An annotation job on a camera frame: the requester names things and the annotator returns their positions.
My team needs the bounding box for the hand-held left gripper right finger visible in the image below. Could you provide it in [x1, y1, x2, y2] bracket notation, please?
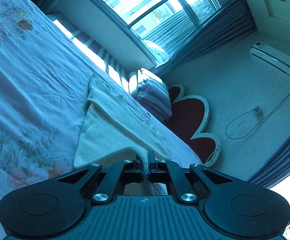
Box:
[147, 151, 233, 204]

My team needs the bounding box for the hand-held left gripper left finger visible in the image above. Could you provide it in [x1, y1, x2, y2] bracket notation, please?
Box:
[57, 155, 146, 204]

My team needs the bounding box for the white knit sweater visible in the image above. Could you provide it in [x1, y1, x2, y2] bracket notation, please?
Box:
[73, 73, 172, 196]

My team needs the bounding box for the red petal-shaped headboard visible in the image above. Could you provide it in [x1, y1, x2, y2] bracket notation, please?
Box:
[164, 84, 222, 168]

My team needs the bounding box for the folded striped quilt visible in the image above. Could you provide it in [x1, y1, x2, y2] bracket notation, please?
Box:
[128, 67, 173, 120]

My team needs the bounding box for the white cloth bundle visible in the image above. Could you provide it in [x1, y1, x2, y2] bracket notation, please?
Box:
[142, 39, 169, 64]

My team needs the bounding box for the grey pleated curtain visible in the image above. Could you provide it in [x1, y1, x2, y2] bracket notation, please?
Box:
[249, 120, 290, 188]

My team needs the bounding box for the striped mattress cover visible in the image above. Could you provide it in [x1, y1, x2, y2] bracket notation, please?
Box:
[46, 12, 135, 93]

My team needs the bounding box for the floral bed sheet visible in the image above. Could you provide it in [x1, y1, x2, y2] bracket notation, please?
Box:
[0, 0, 203, 240]

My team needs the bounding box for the blue curtain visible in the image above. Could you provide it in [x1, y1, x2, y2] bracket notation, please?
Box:
[36, 0, 83, 14]
[135, 0, 258, 79]

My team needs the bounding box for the large window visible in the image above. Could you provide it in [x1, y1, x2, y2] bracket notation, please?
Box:
[78, 0, 222, 68]

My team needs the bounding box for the thin white cord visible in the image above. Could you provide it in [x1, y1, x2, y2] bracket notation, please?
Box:
[204, 137, 232, 164]

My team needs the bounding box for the wall socket with plug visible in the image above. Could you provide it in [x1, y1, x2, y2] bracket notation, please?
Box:
[251, 106, 264, 117]

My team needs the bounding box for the air conditioner power cable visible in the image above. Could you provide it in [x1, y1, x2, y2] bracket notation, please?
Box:
[225, 84, 290, 140]

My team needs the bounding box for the white wall air conditioner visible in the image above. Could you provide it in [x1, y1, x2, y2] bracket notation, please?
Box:
[250, 41, 290, 84]

